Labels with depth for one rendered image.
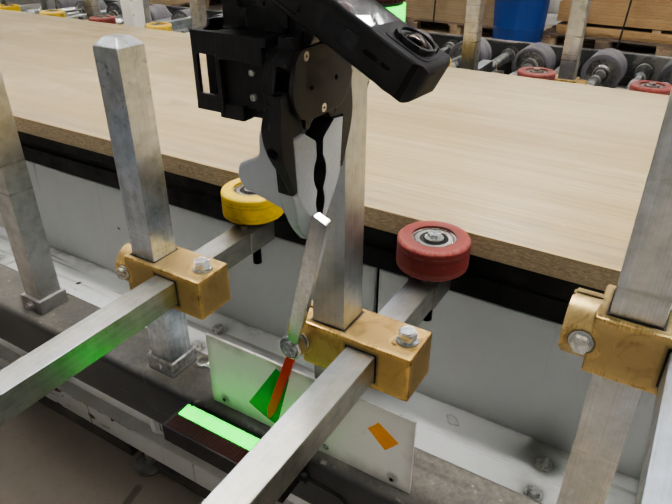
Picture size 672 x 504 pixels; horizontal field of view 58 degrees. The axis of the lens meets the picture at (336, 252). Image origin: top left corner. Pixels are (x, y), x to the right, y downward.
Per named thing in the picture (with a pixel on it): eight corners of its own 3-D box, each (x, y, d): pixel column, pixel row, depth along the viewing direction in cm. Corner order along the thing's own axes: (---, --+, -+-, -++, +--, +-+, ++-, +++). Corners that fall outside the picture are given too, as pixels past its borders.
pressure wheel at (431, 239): (445, 348, 66) (455, 258, 61) (380, 325, 70) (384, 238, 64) (471, 311, 72) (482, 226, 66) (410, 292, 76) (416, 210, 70)
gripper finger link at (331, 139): (281, 207, 51) (275, 98, 46) (341, 224, 48) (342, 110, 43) (258, 221, 48) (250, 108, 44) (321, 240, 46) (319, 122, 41)
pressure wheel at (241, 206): (293, 272, 80) (289, 193, 74) (232, 281, 78) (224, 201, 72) (280, 244, 87) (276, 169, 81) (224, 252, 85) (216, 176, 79)
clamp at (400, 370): (406, 403, 56) (410, 361, 53) (287, 354, 62) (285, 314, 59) (431, 368, 60) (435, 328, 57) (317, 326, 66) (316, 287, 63)
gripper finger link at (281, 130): (300, 175, 44) (297, 53, 40) (321, 180, 43) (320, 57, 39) (261, 199, 41) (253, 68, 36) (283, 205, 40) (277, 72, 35)
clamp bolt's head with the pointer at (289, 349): (269, 433, 66) (301, 348, 57) (251, 420, 67) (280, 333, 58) (278, 423, 68) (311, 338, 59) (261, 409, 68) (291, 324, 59)
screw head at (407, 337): (412, 350, 54) (413, 340, 54) (391, 343, 55) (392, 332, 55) (422, 338, 56) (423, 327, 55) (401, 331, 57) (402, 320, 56)
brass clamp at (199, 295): (199, 324, 67) (193, 285, 64) (114, 289, 73) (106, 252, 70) (235, 297, 71) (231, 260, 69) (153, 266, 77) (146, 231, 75)
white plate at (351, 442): (408, 496, 61) (414, 424, 56) (212, 401, 73) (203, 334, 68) (410, 492, 61) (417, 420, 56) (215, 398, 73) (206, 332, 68)
